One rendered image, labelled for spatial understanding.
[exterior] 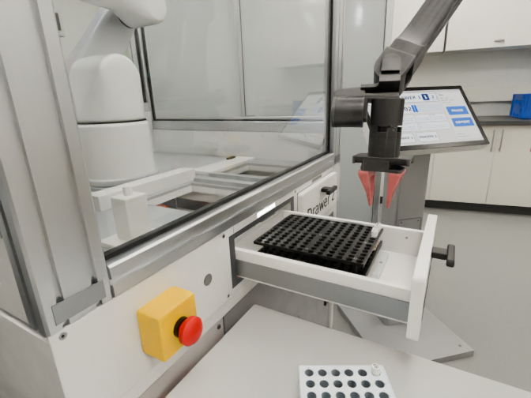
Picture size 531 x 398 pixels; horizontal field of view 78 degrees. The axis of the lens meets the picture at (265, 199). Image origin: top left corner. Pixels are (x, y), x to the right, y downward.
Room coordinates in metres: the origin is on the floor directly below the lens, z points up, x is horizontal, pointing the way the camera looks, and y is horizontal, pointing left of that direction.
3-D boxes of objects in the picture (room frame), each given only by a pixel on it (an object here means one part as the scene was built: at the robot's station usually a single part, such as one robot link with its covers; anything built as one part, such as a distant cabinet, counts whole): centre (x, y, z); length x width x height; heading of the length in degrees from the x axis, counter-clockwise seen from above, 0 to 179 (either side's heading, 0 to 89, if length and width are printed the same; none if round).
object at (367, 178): (0.61, -0.22, 1.01); 0.07 x 0.07 x 0.09; 59
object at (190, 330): (0.38, 0.11, 0.88); 0.04 x 0.03 x 0.04; 150
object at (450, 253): (0.51, -0.31, 0.91); 0.07 x 0.04 x 0.01; 150
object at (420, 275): (0.53, -0.29, 0.87); 0.29 x 0.02 x 0.11; 150
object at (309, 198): (0.96, -0.17, 0.87); 0.29 x 0.02 x 0.11; 150
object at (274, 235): (0.63, -0.11, 0.87); 0.22 x 0.18 x 0.06; 60
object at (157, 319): (0.39, 0.14, 0.88); 0.07 x 0.05 x 0.07; 150
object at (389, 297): (0.63, -0.10, 0.86); 0.40 x 0.26 x 0.06; 60
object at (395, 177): (0.61, -0.23, 1.01); 0.07 x 0.07 x 0.09; 59
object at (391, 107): (0.62, -0.22, 1.15); 0.07 x 0.06 x 0.07; 70
